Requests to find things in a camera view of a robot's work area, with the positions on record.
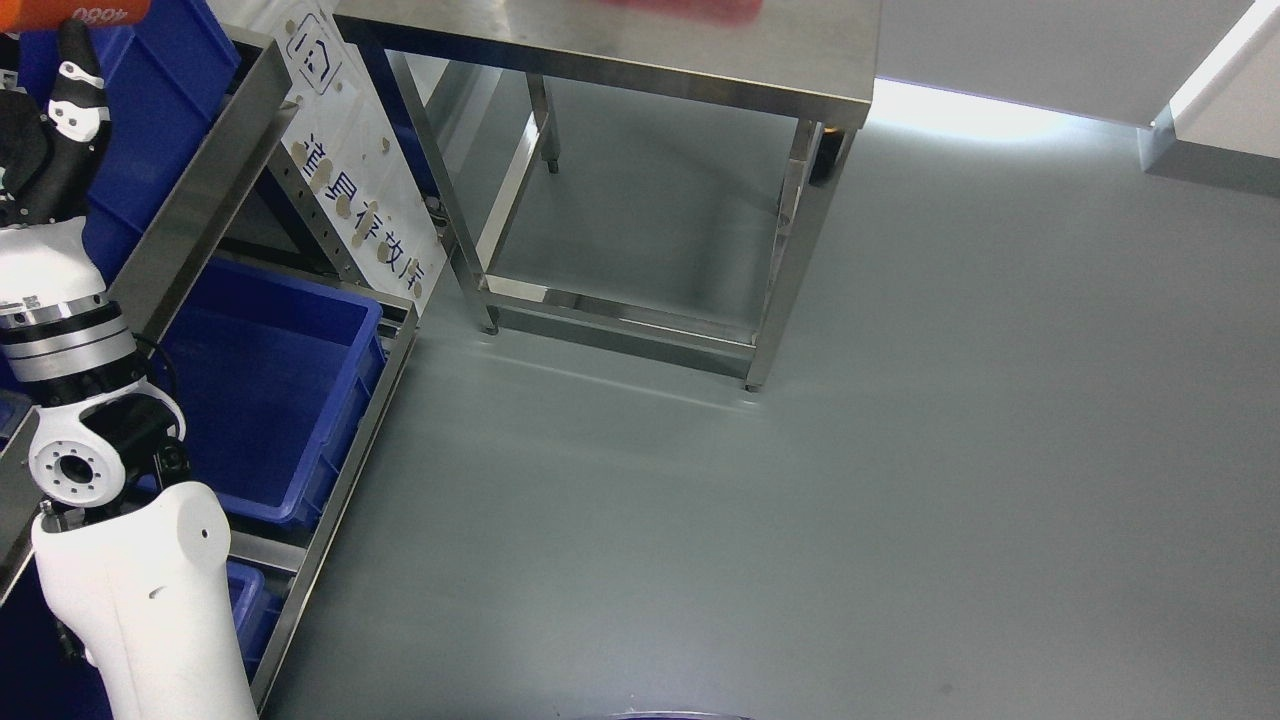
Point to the lower blue bin right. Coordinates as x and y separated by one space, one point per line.
275 374

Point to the white sign board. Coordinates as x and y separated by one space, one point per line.
345 150

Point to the orange cylindrical capacitor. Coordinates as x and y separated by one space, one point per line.
40 15

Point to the large blue bin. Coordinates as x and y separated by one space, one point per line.
165 77

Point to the stainless steel table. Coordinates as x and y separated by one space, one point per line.
669 180

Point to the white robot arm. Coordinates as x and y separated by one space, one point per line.
131 551

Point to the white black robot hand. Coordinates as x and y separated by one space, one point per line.
51 154

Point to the red plastic tray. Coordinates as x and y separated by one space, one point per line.
717 12

